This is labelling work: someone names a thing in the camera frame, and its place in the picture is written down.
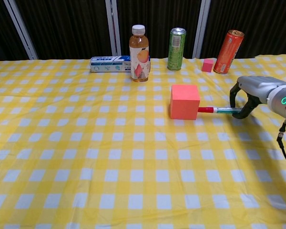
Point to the orange drink can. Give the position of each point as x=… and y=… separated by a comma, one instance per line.
x=227, y=52

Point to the small pink cube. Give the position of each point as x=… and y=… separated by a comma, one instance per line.
x=207, y=65

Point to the large pink cube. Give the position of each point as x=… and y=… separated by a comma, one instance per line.
x=184, y=102

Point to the blue white carton box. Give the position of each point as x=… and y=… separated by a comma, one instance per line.
x=109, y=64

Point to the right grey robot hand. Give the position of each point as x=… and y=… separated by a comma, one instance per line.
x=257, y=88

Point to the yellow white checkered tablecloth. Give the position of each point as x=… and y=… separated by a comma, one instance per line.
x=85, y=155

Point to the red capped white marker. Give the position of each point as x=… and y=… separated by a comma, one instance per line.
x=214, y=110

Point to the green drink can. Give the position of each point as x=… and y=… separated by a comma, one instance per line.
x=176, y=50

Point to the white metal frame post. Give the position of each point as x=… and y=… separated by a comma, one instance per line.
x=201, y=26
x=21, y=28
x=113, y=26

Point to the orange juice bottle white cap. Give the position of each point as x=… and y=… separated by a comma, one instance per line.
x=139, y=57

